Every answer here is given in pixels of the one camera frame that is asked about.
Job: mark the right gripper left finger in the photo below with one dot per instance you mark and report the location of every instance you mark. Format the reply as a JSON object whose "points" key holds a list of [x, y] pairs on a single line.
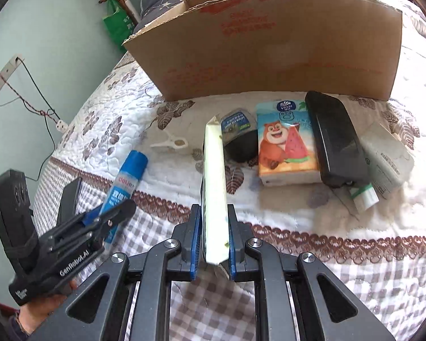
{"points": [[128, 297]]}

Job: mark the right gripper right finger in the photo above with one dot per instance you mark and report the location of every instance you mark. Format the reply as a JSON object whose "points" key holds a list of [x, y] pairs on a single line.
{"points": [[296, 297]]}

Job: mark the blue glue stick tube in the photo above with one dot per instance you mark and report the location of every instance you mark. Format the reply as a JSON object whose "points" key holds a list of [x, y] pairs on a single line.
{"points": [[126, 180]]}

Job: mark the green white glue stick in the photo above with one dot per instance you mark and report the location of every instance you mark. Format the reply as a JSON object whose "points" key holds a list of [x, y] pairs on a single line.
{"points": [[363, 197]]}

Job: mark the black rectangular case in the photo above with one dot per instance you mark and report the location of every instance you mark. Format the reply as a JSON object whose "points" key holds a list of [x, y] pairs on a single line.
{"points": [[341, 158]]}

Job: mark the cartoon bear tissue pack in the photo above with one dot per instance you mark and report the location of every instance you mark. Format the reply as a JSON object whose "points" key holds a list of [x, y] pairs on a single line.
{"points": [[286, 145]]}

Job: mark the white power adapter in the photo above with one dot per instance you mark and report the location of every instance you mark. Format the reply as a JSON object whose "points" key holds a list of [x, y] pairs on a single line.
{"points": [[389, 163]]}

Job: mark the green white toothpaste box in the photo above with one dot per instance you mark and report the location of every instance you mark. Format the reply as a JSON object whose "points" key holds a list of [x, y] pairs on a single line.
{"points": [[214, 205]]}

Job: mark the white plastic clip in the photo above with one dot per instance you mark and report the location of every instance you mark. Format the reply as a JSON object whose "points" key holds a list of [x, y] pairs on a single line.
{"points": [[172, 142]]}

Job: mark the black floss container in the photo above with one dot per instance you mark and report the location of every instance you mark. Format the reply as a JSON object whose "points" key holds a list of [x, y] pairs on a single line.
{"points": [[240, 135]]}

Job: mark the person left hand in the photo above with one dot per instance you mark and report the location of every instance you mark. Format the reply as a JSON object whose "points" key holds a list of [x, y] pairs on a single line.
{"points": [[32, 314]]}

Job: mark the black phone left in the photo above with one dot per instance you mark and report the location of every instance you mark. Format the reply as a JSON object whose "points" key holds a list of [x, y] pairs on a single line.
{"points": [[69, 201]]}

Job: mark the quilted floral bedspread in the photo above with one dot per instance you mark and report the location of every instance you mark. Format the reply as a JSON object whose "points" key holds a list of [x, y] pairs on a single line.
{"points": [[379, 254]]}

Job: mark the white power strip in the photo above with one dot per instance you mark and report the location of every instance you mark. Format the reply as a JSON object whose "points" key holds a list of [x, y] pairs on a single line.
{"points": [[9, 68]]}

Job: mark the green plastic bag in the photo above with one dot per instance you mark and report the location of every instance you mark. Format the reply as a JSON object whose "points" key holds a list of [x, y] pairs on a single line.
{"points": [[118, 24]]}

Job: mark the brown cardboard box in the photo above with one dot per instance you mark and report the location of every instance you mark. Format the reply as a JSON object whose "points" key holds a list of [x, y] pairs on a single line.
{"points": [[218, 47]]}

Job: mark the white wall socket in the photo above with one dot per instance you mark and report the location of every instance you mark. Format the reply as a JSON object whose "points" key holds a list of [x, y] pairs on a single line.
{"points": [[61, 126]]}

